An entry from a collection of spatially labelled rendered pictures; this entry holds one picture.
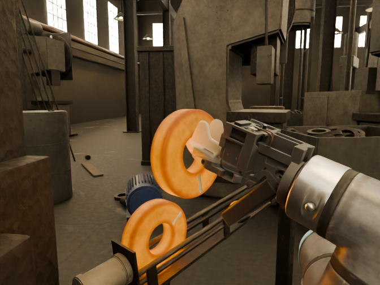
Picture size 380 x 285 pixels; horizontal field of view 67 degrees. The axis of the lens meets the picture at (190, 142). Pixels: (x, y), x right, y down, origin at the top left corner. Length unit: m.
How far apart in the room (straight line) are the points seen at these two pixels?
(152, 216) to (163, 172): 0.16
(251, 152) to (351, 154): 1.89
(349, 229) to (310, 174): 0.07
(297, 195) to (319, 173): 0.04
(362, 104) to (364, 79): 0.29
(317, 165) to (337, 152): 1.83
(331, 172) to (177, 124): 0.23
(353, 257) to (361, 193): 0.07
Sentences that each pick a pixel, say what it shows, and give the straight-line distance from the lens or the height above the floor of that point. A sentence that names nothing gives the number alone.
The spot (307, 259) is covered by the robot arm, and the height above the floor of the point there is 0.76.
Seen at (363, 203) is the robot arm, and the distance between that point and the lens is 0.36.
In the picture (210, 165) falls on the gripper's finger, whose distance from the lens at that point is 0.43.
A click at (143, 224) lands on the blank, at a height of 0.75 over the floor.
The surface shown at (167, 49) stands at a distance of 4.34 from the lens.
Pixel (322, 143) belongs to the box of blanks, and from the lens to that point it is 2.13.
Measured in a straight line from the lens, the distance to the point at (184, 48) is 2.90.
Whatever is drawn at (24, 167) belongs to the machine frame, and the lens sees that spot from 0.63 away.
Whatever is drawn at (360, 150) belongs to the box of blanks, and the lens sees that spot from 2.30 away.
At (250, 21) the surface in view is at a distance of 2.79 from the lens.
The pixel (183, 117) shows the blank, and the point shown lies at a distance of 0.47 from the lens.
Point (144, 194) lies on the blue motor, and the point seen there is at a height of 0.27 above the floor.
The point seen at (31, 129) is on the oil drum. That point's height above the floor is 0.73.
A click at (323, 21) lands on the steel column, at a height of 3.04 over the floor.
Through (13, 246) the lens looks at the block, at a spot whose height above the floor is 0.80.
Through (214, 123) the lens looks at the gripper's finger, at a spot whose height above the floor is 0.95.
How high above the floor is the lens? 0.99
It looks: 8 degrees down
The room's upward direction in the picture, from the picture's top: straight up
